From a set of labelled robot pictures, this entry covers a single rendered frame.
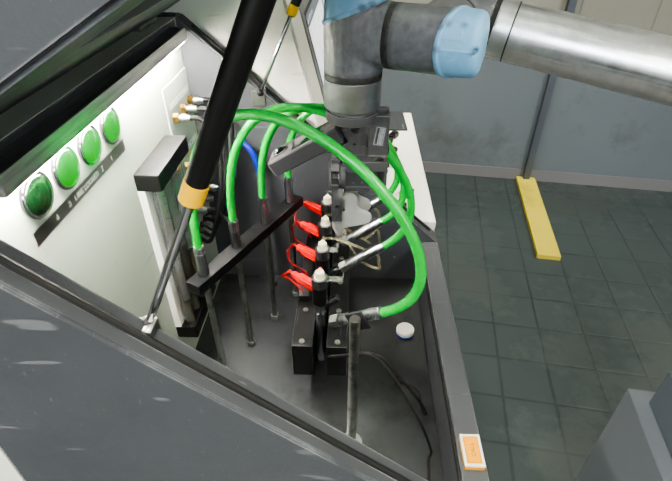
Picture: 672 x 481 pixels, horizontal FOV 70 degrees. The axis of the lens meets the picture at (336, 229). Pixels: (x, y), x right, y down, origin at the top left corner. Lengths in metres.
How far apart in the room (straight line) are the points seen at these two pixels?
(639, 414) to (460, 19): 0.86
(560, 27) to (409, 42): 0.20
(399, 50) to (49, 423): 0.54
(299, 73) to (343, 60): 0.42
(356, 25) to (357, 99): 0.09
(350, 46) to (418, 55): 0.08
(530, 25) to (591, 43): 0.07
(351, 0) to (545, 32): 0.25
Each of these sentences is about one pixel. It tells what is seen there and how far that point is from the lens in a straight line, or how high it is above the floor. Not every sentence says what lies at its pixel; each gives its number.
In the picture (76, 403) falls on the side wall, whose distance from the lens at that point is 0.55.
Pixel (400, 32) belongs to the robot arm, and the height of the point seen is 1.51.
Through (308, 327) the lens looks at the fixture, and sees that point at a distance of 0.90.
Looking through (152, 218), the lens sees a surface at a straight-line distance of 0.82.
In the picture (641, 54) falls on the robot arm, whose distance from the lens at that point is 0.70.
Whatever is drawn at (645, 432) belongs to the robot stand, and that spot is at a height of 0.80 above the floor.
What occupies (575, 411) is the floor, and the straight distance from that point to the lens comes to 2.17.
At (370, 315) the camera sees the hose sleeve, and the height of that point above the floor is 1.15.
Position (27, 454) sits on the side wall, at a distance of 0.66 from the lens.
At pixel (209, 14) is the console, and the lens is 1.02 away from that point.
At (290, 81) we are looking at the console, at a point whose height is 1.32.
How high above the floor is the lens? 1.64
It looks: 36 degrees down
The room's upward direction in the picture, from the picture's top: straight up
